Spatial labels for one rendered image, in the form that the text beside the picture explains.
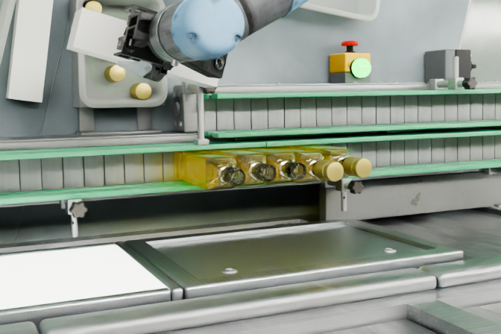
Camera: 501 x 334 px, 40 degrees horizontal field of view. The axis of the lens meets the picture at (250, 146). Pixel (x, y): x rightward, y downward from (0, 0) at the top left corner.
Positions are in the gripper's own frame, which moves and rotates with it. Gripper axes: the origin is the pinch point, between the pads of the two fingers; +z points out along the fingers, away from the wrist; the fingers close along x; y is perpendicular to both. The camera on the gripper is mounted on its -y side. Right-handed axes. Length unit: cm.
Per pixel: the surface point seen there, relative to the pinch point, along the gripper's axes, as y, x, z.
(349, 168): -38.6, 10.9, -4.7
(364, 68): -54, -13, 24
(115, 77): -1.7, 3.2, 27.9
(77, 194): 3.2, 26.1, 12.7
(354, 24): -56, -25, 34
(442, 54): -77, -23, 27
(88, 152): 3.1, 18.5, 12.7
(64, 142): 6.1, 17.8, 21.3
